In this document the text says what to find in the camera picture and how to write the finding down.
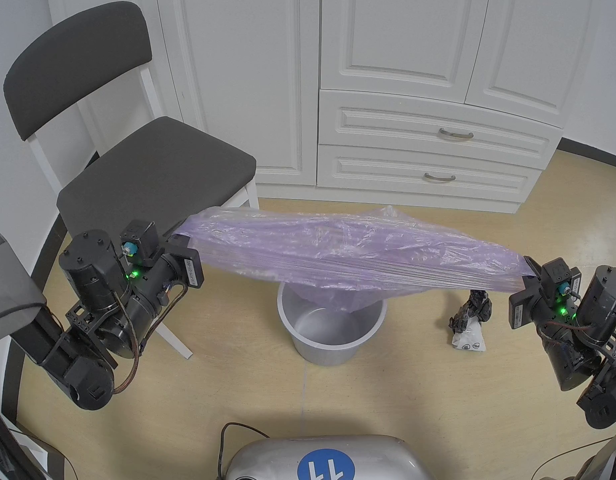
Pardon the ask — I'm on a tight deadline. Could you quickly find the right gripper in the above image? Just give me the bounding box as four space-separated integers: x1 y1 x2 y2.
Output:
509 277 579 341

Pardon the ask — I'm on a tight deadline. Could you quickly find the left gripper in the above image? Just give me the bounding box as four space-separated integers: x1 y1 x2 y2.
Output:
130 235 204 319

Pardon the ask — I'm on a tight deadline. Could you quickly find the black plastic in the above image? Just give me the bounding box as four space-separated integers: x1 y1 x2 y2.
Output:
448 288 494 336

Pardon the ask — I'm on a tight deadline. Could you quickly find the purple plastic bag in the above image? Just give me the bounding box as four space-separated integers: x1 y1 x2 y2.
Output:
179 204 539 319

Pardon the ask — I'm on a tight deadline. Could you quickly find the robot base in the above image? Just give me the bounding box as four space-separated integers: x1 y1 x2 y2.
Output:
223 434 434 480

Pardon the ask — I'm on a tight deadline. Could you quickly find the white trash bin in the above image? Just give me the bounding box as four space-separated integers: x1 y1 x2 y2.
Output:
277 280 389 367

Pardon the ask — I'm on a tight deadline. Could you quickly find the grey and white chair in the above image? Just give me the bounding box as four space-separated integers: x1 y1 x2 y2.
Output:
3 0 271 361

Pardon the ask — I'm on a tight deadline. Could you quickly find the white wardrobe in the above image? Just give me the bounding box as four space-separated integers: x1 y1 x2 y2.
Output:
44 0 596 215

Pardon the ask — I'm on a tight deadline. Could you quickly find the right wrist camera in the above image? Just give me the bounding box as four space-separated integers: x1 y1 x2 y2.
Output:
538 257 582 305

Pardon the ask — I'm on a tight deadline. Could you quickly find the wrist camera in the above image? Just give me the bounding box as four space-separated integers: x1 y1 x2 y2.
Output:
119 219 162 270
538 257 582 305

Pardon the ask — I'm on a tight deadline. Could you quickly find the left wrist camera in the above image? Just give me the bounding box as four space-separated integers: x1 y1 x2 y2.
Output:
119 219 162 270

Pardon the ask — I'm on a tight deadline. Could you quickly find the black cable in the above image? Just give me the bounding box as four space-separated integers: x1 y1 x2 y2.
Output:
217 422 271 479

